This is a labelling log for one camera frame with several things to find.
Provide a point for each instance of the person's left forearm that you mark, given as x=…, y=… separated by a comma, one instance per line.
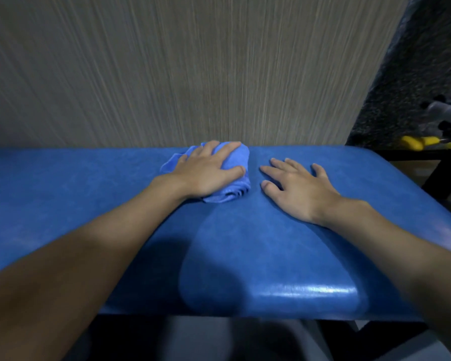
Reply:
x=60, y=289

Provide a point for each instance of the person's right forearm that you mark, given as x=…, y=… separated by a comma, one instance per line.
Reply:
x=417, y=259

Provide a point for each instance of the person's left hand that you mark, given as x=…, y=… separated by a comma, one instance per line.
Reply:
x=201, y=176

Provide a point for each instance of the blue microfibre cloth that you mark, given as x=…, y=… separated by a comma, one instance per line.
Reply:
x=242, y=157

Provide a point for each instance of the person's right hand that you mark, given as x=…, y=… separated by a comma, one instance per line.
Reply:
x=304, y=197

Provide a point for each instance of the blue bench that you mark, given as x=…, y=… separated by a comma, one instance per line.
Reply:
x=97, y=191

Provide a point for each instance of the black exercise machine frame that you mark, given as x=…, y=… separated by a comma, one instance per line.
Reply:
x=441, y=176

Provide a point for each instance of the yellow adjustment pin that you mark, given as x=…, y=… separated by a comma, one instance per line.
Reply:
x=411, y=143

